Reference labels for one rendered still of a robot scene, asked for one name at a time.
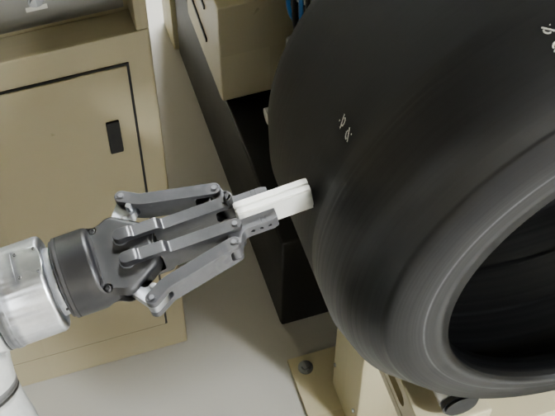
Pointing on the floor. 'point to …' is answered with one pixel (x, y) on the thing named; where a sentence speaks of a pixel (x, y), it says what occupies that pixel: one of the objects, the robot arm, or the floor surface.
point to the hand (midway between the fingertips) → (273, 205)
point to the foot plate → (316, 382)
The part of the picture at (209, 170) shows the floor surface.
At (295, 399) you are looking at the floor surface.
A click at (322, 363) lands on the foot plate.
